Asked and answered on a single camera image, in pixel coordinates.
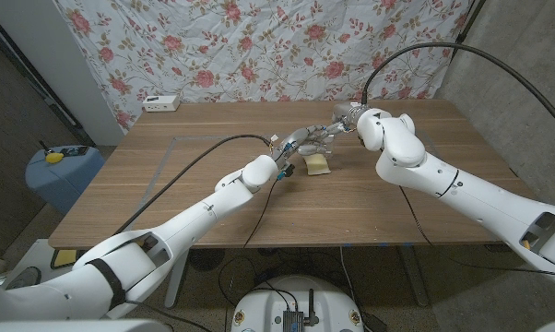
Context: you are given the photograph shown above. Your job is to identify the yellow black floor mat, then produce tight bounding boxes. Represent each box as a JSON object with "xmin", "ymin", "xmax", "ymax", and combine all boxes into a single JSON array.
[{"xmin": 50, "ymin": 248, "xmax": 88, "ymax": 271}]

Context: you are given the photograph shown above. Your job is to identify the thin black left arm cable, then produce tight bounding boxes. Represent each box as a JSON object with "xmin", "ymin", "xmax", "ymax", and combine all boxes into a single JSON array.
[{"xmin": 221, "ymin": 178, "xmax": 281, "ymax": 332}]

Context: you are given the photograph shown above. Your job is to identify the white power strip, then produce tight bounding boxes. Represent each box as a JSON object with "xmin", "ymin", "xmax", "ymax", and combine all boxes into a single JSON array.
[{"xmin": 141, "ymin": 94, "xmax": 182, "ymax": 113}]

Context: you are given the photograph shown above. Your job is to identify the black flat device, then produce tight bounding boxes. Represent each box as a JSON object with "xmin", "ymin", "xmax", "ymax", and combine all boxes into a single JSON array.
[{"xmin": 59, "ymin": 145, "xmax": 90, "ymax": 157}]

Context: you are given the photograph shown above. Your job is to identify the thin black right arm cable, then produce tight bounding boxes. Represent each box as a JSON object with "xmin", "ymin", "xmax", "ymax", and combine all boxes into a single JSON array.
[{"xmin": 399, "ymin": 186, "xmax": 555, "ymax": 281}]

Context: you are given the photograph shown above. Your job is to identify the black round disc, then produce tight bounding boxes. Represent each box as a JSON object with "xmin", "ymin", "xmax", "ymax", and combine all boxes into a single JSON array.
[{"xmin": 189, "ymin": 248, "xmax": 226, "ymax": 272}]

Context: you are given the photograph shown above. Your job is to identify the yellow sponge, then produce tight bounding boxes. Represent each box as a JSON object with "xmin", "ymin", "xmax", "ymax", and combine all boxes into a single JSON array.
[{"xmin": 304, "ymin": 154, "xmax": 333, "ymax": 177}]

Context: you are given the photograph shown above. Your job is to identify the black antenna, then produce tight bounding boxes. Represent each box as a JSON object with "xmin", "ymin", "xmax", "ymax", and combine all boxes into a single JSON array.
[{"xmin": 303, "ymin": 289, "xmax": 319, "ymax": 326}]

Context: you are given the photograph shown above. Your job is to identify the black floor cable loop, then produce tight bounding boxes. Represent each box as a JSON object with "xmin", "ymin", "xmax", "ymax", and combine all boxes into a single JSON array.
[{"xmin": 217, "ymin": 255, "xmax": 261, "ymax": 309}]

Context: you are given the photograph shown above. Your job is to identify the grey computer box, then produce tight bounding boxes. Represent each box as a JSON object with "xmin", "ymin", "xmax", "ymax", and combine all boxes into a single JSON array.
[{"xmin": 282, "ymin": 309, "xmax": 305, "ymax": 332}]

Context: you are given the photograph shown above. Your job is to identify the grey table leg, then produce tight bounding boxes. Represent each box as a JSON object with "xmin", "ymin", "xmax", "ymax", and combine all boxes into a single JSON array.
[{"xmin": 396, "ymin": 245, "xmax": 430, "ymax": 308}]

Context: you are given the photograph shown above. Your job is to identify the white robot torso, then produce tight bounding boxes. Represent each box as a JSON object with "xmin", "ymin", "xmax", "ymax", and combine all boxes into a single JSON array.
[{"xmin": 230, "ymin": 275, "xmax": 365, "ymax": 332}]

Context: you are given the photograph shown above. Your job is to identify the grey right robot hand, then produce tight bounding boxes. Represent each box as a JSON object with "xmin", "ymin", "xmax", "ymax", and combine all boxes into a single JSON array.
[{"xmin": 330, "ymin": 101, "xmax": 370, "ymax": 136}]

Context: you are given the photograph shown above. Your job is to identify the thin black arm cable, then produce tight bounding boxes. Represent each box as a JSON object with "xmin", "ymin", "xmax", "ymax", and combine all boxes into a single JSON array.
[
  {"xmin": 221, "ymin": 178, "xmax": 281, "ymax": 332},
  {"xmin": 399, "ymin": 186, "xmax": 555, "ymax": 281}
]

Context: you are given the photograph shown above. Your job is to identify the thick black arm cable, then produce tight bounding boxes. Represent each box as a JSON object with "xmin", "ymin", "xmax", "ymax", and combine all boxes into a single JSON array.
[
  {"xmin": 360, "ymin": 41, "xmax": 555, "ymax": 139},
  {"xmin": 113, "ymin": 133, "xmax": 274, "ymax": 236}
]

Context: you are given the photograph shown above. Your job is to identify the black diagonal door frame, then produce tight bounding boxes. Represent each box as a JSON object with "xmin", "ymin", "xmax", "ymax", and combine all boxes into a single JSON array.
[{"xmin": 0, "ymin": 16, "xmax": 97, "ymax": 148}]

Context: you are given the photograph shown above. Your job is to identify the floral rose backdrop cloth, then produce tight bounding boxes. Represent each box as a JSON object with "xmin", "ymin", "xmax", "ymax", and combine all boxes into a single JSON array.
[{"xmin": 55, "ymin": 0, "xmax": 472, "ymax": 133}]

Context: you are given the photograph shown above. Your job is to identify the black stand pole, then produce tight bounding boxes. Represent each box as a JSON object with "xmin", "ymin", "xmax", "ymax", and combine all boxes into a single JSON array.
[{"xmin": 450, "ymin": 0, "xmax": 487, "ymax": 61}]

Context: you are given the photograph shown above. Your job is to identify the white table leg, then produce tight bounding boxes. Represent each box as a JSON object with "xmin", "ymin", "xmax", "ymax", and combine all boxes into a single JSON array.
[{"xmin": 163, "ymin": 248, "xmax": 191, "ymax": 309}]

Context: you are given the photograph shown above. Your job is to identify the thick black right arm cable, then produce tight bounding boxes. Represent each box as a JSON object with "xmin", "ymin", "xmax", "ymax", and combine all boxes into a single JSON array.
[{"xmin": 360, "ymin": 41, "xmax": 555, "ymax": 139}]

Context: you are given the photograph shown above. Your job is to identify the grey shoe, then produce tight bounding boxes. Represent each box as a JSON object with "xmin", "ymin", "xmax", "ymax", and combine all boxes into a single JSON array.
[{"xmin": 3, "ymin": 266, "xmax": 42, "ymax": 291}]

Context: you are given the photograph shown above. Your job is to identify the blue round stool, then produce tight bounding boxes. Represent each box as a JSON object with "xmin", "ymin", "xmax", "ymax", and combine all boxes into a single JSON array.
[{"xmin": 25, "ymin": 145, "xmax": 106, "ymax": 214}]

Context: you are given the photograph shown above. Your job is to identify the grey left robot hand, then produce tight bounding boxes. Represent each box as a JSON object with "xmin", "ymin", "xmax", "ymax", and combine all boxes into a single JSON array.
[{"xmin": 270, "ymin": 124, "xmax": 337, "ymax": 182}]

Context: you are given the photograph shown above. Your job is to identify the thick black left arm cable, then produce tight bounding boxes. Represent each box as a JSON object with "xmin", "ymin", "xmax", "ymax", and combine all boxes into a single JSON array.
[{"xmin": 113, "ymin": 133, "xmax": 274, "ymax": 236}]

